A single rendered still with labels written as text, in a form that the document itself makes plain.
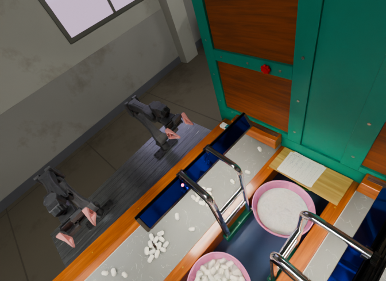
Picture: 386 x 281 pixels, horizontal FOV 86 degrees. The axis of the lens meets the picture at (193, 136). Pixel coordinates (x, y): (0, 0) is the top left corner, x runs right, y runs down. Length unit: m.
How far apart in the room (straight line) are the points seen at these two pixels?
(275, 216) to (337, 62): 0.68
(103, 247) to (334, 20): 1.34
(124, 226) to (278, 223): 0.78
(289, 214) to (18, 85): 2.82
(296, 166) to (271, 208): 0.24
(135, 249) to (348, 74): 1.16
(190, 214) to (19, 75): 2.42
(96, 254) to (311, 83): 1.26
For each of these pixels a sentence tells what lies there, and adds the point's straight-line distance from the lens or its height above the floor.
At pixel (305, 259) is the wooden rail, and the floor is 0.76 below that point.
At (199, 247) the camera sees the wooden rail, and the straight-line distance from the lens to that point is 1.06.
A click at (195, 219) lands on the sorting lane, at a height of 0.74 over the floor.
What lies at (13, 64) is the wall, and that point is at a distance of 2.95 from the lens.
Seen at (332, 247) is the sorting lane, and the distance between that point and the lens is 1.08.
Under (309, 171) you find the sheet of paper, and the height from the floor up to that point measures 0.78.
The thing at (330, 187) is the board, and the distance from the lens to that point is 1.14.
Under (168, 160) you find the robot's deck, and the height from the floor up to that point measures 0.67.
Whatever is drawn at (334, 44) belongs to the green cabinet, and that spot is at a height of 1.37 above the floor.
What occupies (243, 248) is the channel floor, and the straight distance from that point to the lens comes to 1.12.
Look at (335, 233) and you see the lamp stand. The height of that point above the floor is 1.12.
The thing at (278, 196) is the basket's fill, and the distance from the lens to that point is 1.14.
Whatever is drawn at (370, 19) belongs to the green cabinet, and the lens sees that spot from 0.76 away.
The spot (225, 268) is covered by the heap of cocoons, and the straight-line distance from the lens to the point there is 1.05.
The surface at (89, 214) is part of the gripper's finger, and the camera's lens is 0.97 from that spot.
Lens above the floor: 1.76
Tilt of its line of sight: 46 degrees down
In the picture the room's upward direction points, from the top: 24 degrees counter-clockwise
